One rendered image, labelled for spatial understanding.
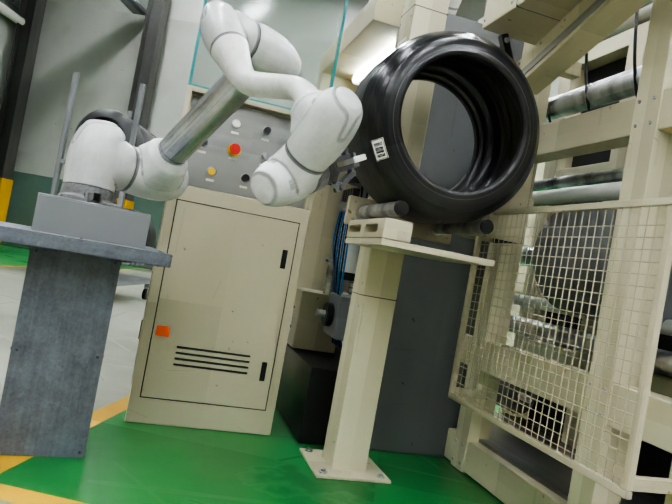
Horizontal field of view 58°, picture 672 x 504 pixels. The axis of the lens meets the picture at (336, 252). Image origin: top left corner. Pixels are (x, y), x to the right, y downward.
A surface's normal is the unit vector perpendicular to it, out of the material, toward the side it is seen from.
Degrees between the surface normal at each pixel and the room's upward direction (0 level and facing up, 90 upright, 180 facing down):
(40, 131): 90
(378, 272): 90
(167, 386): 90
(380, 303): 90
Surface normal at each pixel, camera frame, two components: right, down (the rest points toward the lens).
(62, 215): 0.41, 0.05
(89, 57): -0.09, -0.04
